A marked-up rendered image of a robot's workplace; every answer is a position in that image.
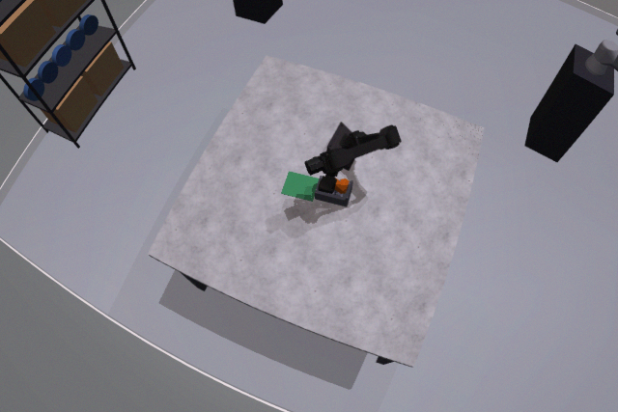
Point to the orange l-shaped part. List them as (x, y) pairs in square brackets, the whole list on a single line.
[(342, 186)]

